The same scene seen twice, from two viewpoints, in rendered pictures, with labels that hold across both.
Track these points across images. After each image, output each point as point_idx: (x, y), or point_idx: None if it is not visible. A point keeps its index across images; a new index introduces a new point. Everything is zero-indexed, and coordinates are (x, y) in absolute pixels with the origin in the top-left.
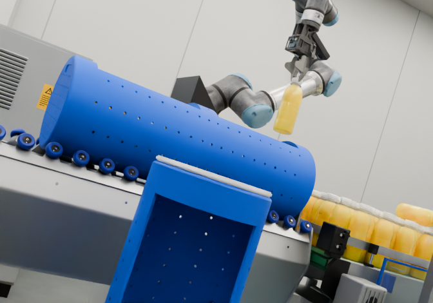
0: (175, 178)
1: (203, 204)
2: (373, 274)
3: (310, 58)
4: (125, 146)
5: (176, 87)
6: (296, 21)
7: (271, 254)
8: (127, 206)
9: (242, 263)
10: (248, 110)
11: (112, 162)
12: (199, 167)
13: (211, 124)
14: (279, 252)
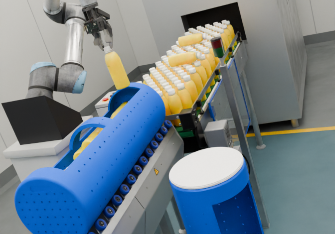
0: (220, 190)
1: (240, 188)
2: (206, 115)
3: (110, 29)
4: (111, 192)
5: (12, 110)
6: None
7: (173, 156)
8: (131, 217)
9: (250, 189)
10: (77, 85)
11: (109, 207)
12: (134, 157)
13: (119, 129)
14: (174, 150)
